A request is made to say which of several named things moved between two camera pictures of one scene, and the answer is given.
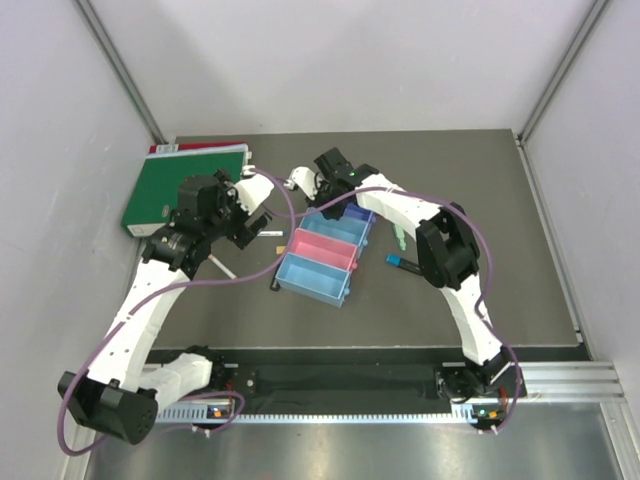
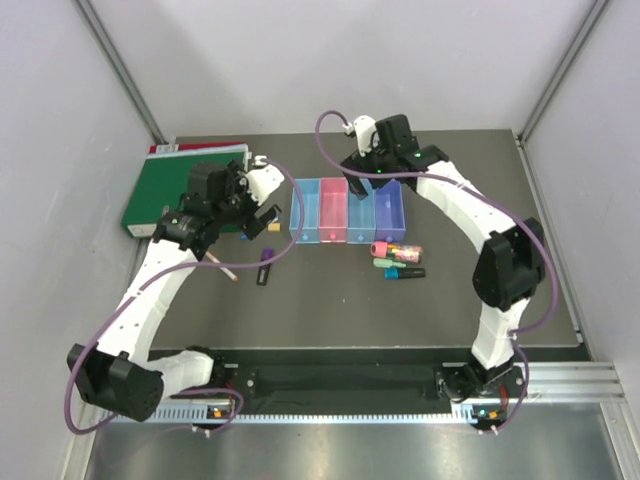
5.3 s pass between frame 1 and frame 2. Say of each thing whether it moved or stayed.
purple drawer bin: moved
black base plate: stayed
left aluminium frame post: stayed
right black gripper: moved
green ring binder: stayed
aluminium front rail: stayed
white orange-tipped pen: stayed
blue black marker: moved
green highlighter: moved
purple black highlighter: moved
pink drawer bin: moved
